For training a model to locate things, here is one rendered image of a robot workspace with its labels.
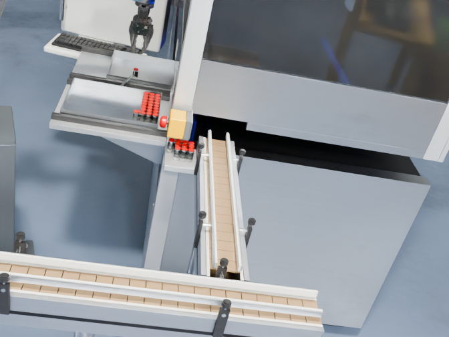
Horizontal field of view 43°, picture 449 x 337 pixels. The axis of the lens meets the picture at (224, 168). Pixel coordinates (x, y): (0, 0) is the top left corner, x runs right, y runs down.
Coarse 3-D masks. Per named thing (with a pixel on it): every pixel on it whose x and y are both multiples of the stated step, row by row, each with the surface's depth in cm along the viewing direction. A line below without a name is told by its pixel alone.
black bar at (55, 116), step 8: (56, 112) 197; (64, 120) 197; (72, 120) 197; (80, 120) 197; (88, 120) 197; (96, 120) 198; (104, 120) 199; (112, 128) 199; (120, 128) 200; (128, 128) 200; (136, 128) 200; (144, 128) 200; (152, 128) 202
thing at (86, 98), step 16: (80, 80) 219; (80, 96) 214; (96, 96) 217; (112, 96) 219; (128, 96) 222; (160, 96) 224; (64, 112) 198; (80, 112) 198; (96, 112) 206; (112, 112) 209; (128, 112) 211
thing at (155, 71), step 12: (120, 60) 249; (132, 60) 251; (144, 60) 251; (156, 60) 252; (168, 60) 252; (108, 72) 230; (120, 72) 238; (132, 72) 241; (144, 72) 243; (156, 72) 246; (168, 72) 249; (144, 84) 230; (156, 84) 230; (168, 84) 231
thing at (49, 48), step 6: (84, 36) 284; (108, 42) 284; (48, 48) 263; (54, 48) 263; (60, 48) 265; (66, 48) 266; (60, 54) 264; (66, 54) 264; (72, 54) 263; (78, 54) 264; (144, 54) 279
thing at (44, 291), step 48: (0, 288) 120; (48, 288) 127; (96, 288) 126; (144, 288) 128; (192, 288) 136; (240, 288) 137; (288, 288) 137; (144, 336) 131; (192, 336) 132; (240, 336) 133; (288, 336) 134
